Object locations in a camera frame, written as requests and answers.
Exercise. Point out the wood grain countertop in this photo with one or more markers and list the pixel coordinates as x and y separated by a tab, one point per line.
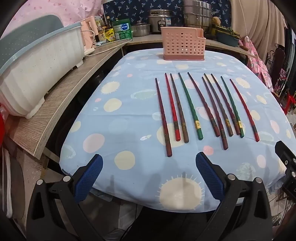
53	111

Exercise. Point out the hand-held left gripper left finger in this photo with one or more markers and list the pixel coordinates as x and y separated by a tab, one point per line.
89	176

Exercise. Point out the beige curtain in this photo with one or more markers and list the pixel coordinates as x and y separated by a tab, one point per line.
254	23

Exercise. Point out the brown chopstick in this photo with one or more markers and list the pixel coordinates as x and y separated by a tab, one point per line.
179	107
217	104

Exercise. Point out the yellow bowl with greens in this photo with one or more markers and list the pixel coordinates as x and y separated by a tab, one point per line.
227	31

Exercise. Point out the clear sauce bottle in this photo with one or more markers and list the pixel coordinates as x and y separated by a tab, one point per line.
100	32

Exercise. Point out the red chopstick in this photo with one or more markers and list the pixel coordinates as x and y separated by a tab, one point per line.
244	110
171	107

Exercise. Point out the white power strip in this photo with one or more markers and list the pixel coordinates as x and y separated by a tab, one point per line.
89	51

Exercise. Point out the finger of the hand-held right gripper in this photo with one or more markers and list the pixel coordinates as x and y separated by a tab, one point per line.
288	157

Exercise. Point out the pink pineapple print garment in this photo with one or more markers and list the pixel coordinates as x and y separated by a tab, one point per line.
256	62

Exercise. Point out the steel rice cooker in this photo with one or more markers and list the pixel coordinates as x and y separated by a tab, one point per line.
159	22

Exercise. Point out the green chopstick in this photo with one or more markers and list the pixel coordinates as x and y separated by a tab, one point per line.
232	106
190	106

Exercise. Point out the white dish rack with lid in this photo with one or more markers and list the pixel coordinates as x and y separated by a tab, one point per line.
39	69

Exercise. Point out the yellow label bottle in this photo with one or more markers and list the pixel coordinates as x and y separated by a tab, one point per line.
109	34

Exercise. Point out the small steel pot with lid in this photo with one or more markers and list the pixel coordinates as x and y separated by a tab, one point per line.
140	29

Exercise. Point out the dark metal chair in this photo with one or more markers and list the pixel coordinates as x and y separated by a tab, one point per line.
278	62

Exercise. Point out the blue dotted tablecloth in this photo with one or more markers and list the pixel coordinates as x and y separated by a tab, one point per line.
129	129

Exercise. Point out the large steel steamer pot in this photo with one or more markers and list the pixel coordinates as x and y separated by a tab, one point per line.
196	16

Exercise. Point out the red stool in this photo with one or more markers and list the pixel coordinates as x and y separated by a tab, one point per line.
291	102

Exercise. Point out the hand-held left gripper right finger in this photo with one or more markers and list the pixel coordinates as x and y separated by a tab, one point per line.
209	176

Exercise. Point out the pink printed cloth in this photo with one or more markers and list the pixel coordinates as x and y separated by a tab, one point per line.
69	11

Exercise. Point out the pink perforated plastic basket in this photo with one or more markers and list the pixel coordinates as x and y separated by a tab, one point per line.
182	44

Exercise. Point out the blue bowl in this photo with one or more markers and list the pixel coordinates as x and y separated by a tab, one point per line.
227	40

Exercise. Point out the tan loofah sponge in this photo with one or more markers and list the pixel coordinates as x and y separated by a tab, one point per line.
215	21

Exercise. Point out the pink kettle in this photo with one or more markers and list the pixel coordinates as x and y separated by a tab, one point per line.
89	30

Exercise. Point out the dark maroon chopstick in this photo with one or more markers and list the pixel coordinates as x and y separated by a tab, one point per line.
162	118
225	104
203	104
214	113

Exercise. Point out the navy patterned cloth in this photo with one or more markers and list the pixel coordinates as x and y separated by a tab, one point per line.
129	9

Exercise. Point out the dark glass bottle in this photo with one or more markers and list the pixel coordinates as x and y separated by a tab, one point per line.
108	22

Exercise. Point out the green canister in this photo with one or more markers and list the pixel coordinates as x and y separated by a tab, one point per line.
122	30

